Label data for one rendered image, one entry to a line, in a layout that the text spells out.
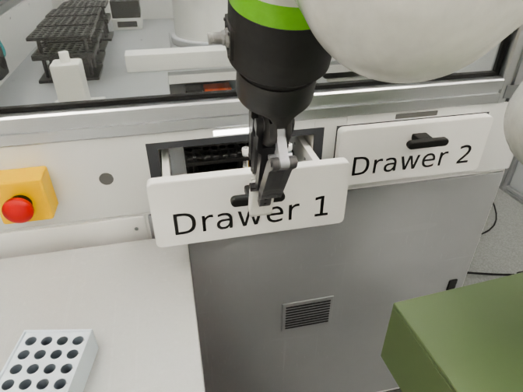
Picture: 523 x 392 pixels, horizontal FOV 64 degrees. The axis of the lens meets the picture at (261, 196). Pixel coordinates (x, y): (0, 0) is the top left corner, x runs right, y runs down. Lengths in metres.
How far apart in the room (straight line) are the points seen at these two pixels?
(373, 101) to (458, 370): 0.44
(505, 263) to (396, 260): 1.14
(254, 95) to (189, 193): 0.24
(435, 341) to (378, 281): 0.53
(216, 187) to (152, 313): 0.20
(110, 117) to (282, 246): 0.40
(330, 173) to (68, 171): 0.40
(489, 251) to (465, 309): 1.59
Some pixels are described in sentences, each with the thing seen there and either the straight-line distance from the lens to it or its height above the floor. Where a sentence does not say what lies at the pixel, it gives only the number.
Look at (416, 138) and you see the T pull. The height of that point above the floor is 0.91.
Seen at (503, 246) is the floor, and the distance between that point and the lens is 2.18.
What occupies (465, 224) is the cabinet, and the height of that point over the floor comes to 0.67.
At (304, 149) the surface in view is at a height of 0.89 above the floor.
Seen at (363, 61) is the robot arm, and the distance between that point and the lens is 0.20.
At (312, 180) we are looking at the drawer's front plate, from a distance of 0.62.
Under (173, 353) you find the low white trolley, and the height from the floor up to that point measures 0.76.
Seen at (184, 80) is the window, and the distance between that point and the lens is 0.66.
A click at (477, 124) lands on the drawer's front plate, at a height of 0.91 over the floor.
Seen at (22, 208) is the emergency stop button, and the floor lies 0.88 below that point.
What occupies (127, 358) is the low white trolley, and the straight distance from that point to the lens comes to 0.59.
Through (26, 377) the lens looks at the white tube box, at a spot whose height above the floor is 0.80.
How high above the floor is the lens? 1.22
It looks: 33 degrees down
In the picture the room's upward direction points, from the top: straight up
